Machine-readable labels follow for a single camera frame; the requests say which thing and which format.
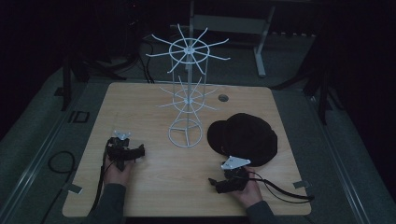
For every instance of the person's right hand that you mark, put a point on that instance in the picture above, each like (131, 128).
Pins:
(250, 193)

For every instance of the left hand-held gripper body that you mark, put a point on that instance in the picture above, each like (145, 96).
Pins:
(120, 151)

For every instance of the grey tape piece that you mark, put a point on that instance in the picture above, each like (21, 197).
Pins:
(74, 188)
(301, 184)

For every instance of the black metal stand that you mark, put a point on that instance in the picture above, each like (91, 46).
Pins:
(323, 90)
(67, 84)

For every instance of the black cap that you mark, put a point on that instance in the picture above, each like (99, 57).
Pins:
(246, 138)

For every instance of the person's left hand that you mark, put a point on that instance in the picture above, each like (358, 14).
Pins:
(116, 175)

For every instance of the white desk frame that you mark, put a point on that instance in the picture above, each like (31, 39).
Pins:
(230, 25)

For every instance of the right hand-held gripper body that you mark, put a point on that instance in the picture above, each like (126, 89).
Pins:
(233, 179)

